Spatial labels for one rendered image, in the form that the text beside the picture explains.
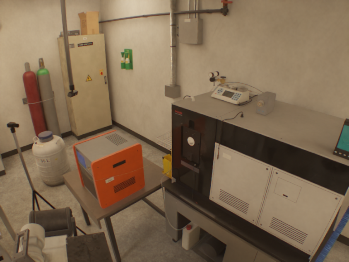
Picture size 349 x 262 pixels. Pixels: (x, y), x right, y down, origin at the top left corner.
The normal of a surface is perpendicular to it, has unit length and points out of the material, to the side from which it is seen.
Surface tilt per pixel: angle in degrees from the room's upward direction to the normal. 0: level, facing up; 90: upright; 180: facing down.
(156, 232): 0
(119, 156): 90
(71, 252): 9
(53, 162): 90
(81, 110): 90
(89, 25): 90
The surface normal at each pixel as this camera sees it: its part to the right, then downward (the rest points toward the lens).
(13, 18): 0.70, 0.30
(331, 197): -0.71, 0.29
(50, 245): 0.13, -0.93
